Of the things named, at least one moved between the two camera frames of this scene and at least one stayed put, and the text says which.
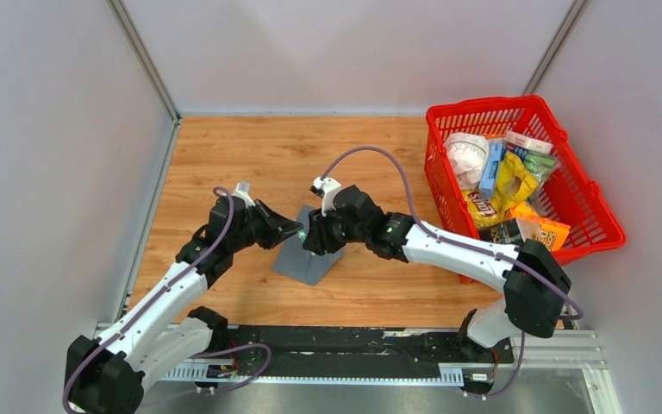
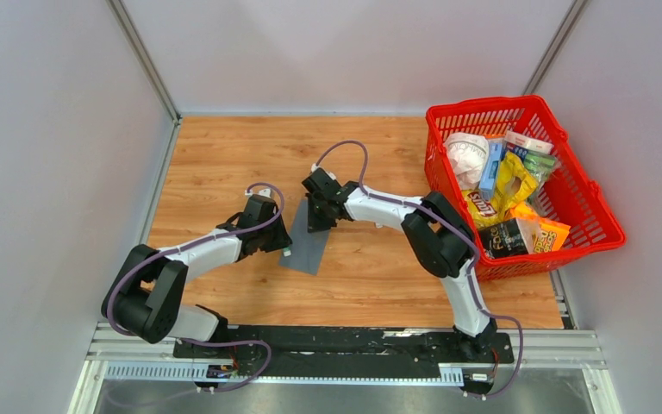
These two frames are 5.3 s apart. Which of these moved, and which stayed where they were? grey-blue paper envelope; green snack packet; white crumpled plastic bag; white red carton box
Moved: grey-blue paper envelope
Stayed: white red carton box; white crumpled plastic bag; green snack packet
